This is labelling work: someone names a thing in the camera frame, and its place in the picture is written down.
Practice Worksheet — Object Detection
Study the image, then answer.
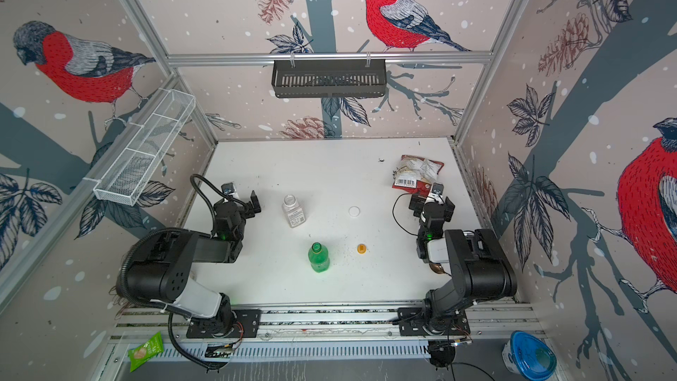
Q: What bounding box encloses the white bottle cap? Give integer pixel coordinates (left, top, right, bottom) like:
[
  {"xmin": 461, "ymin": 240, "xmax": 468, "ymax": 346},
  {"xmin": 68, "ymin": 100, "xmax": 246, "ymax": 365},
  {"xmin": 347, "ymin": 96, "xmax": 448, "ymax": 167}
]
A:
[{"xmin": 348, "ymin": 206, "xmax": 361, "ymax": 218}]

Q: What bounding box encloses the green snack packet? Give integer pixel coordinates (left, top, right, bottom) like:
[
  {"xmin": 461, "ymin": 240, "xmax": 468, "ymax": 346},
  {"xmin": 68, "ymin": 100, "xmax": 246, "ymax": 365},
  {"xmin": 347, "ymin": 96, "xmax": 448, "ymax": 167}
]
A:
[{"xmin": 128, "ymin": 332, "xmax": 164, "ymax": 372}]

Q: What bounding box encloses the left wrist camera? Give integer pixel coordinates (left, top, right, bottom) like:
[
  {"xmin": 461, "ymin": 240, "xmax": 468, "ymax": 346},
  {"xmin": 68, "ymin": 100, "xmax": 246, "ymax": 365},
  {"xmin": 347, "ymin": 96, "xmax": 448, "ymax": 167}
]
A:
[{"xmin": 220, "ymin": 182, "xmax": 237, "ymax": 197}]

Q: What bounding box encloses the red snack bag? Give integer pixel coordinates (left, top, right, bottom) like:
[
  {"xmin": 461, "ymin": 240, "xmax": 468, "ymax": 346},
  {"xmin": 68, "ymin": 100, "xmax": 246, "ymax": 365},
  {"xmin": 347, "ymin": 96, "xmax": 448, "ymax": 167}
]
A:
[{"xmin": 392, "ymin": 155, "xmax": 444, "ymax": 195}]

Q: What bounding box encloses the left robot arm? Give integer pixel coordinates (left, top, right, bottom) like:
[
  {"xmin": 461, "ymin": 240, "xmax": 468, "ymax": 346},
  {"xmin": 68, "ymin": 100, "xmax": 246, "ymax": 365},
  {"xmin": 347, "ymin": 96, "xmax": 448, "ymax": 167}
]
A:
[{"xmin": 116, "ymin": 174, "xmax": 262, "ymax": 339}]

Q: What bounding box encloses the green plastic bottle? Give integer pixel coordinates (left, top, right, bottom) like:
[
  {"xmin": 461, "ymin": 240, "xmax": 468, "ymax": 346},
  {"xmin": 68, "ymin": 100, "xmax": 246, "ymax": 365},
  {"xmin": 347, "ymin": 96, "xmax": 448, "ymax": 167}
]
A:
[{"xmin": 308, "ymin": 242, "xmax": 331, "ymax": 273}]

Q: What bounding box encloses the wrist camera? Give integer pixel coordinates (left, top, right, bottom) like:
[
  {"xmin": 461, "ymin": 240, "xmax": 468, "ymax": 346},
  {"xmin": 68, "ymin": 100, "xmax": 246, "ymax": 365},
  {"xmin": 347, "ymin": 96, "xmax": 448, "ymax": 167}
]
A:
[
  {"xmin": 428, "ymin": 183, "xmax": 444, "ymax": 204},
  {"xmin": 220, "ymin": 182, "xmax": 237, "ymax": 197}
]

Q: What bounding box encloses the black hanging basket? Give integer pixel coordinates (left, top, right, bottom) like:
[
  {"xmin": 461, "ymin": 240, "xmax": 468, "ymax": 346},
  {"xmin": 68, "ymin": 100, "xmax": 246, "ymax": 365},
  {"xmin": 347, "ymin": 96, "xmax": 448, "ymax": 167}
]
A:
[{"xmin": 272, "ymin": 59, "xmax": 387, "ymax": 99}]

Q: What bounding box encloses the clear plastic bottle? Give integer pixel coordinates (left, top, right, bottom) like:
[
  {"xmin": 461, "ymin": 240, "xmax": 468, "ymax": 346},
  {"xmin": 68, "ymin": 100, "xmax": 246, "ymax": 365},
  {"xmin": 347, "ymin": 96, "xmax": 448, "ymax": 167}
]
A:
[{"xmin": 282, "ymin": 194, "xmax": 307, "ymax": 229}]

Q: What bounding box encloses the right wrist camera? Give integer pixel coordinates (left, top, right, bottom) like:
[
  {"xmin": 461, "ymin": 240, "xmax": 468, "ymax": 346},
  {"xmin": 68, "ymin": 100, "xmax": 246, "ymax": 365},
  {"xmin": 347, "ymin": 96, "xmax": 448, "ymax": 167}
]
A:
[{"xmin": 428, "ymin": 183, "xmax": 444, "ymax": 204}]

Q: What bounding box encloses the white wire basket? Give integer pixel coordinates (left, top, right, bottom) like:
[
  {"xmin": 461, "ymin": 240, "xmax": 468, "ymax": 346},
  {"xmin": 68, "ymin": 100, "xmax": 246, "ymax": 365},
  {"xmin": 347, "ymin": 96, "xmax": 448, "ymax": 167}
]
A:
[{"xmin": 93, "ymin": 89, "xmax": 196, "ymax": 206}]

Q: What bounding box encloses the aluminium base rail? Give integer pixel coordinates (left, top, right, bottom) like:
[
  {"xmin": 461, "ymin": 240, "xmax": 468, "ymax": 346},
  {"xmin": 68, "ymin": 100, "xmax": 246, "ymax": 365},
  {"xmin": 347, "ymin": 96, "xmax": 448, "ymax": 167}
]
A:
[{"xmin": 108, "ymin": 298, "xmax": 546, "ymax": 342}]

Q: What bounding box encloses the blue lidded container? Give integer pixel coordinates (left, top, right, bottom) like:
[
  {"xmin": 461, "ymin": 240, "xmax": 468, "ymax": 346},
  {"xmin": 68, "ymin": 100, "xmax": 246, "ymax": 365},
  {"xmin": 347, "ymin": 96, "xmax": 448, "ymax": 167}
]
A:
[{"xmin": 502, "ymin": 331, "xmax": 557, "ymax": 381}]

